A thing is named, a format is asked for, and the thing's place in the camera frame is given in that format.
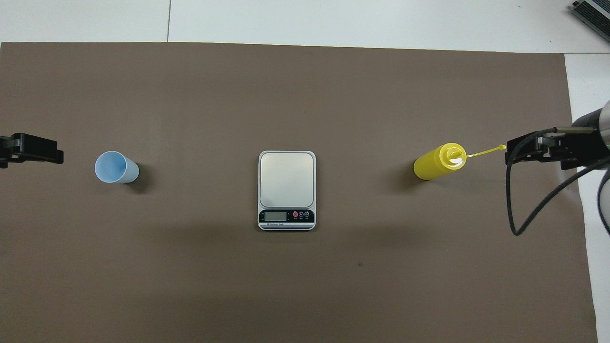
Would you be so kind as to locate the digital kitchen scale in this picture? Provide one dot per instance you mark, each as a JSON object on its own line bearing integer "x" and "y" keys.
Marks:
{"x": 286, "y": 181}

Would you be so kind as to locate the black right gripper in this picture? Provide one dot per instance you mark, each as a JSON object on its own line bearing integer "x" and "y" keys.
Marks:
{"x": 584, "y": 138}

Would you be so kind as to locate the brown table mat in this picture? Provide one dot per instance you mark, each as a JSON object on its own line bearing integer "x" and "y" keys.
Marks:
{"x": 190, "y": 119}

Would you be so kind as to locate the yellow squeeze bottle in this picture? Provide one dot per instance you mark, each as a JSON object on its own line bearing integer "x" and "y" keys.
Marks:
{"x": 431, "y": 166}

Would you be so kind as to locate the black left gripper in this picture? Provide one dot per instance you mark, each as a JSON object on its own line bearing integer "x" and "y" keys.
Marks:
{"x": 9, "y": 147}

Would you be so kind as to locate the grey ribbed metal device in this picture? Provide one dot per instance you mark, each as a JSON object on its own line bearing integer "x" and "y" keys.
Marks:
{"x": 595, "y": 14}

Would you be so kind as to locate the light blue plastic cup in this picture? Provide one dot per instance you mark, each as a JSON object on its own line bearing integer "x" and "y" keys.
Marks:
{"x": 112, "y": 166}

